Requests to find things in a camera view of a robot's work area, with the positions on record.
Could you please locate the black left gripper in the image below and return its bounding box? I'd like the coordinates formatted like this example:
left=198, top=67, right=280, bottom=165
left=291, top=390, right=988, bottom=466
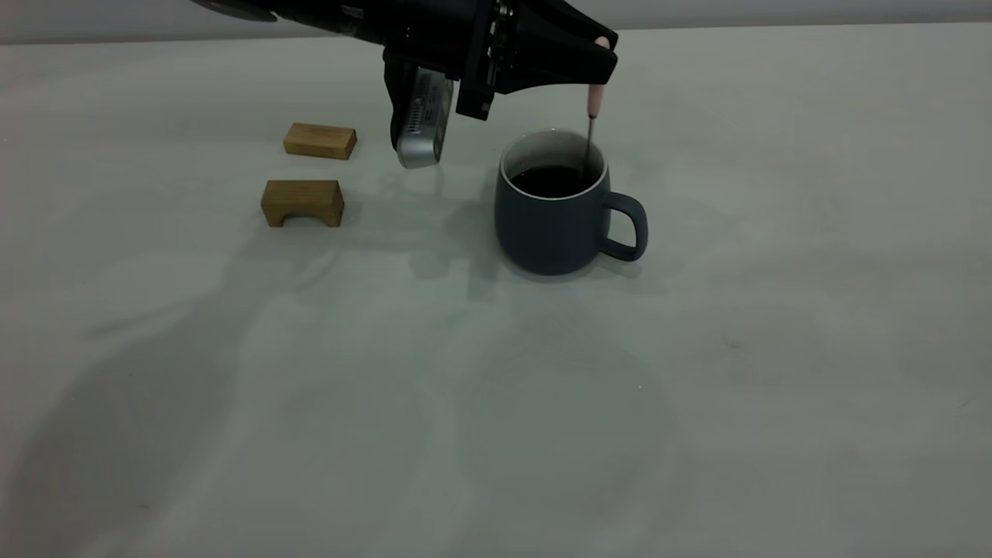
left=383, top=0, right=619, bottom=122

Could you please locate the pink handled metal spoon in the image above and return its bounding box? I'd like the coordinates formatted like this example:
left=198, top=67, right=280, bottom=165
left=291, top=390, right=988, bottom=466
left=577, top=36, right=611, bottom=179

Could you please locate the dark grey ceramic mug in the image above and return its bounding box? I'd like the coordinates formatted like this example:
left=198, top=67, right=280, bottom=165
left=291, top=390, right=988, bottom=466
left=494, top=129, right=648, bottom=277

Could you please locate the dark coffee liquid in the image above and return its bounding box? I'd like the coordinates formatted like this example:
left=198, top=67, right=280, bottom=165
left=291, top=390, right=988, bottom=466
left=509, top=164, right=594, bottom=198

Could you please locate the flat wooden block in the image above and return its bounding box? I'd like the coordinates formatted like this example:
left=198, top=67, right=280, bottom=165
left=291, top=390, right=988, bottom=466
left=283, top=122, right=358, bottom=161

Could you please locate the notched wooden block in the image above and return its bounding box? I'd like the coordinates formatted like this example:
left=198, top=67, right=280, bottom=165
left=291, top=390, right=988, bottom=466
left=261, top=180, right=345, bottom=229

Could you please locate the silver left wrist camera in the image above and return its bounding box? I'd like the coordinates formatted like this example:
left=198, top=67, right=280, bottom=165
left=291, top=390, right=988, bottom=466
left=384, top=51, right=455, bottom=170

